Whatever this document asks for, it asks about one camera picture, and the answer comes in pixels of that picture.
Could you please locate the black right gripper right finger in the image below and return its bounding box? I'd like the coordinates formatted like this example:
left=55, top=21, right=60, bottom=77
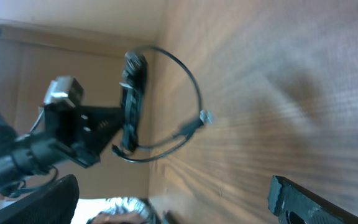
left=267, top=175, right=358, bottom=224

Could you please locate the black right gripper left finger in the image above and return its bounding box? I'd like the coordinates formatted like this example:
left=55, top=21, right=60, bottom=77
left=0, top=174, right=80, bottom=224

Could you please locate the person's head grey hair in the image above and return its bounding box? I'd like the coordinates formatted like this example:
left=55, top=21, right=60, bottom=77
left=86, top=197, right=162, bottom=224

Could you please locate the black USB cable bundle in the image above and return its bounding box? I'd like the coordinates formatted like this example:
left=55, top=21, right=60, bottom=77
left=116, top=45, right=216, bottom=164

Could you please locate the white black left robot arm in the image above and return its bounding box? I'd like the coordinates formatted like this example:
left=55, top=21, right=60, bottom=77
left=0, top=52, right=148, bottom=198

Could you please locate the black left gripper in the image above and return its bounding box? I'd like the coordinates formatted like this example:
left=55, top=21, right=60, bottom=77
left=44, top=51, right=148, bottom=168

